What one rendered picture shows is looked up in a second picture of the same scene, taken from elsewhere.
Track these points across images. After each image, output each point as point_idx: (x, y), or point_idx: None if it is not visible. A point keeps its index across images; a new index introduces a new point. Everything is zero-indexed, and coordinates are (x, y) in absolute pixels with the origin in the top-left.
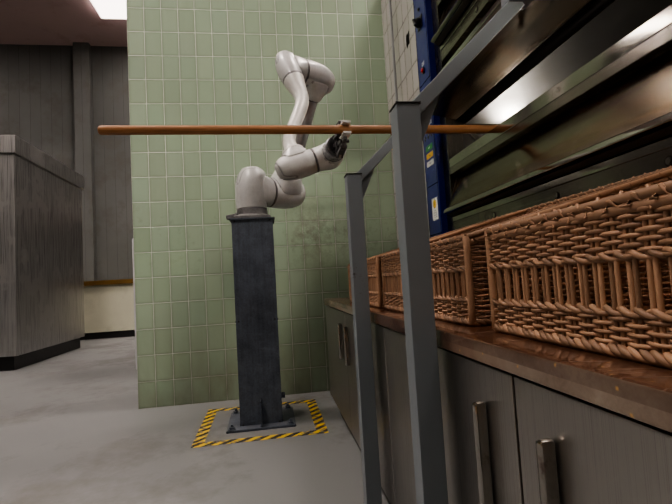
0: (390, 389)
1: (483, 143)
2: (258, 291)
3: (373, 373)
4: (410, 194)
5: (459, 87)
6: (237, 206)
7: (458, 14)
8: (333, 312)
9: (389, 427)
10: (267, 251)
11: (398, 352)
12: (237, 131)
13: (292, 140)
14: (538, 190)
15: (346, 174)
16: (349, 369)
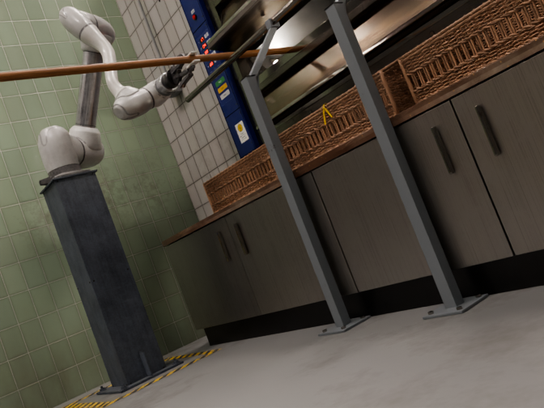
0: (331, 208)
1: (284, 61)
2: (104, 245)
3: (308, 211)
4: (355, 49)
5: (253, 22)
6: (50, 168)
7: None
8: (193, 237)
9: (335, 237)
10: (99, 204)
11: (337, 172)
12: (113, 67)
13: (120, 83)
14: (348, 78)
15: (245, 76)
16: (246, 260)
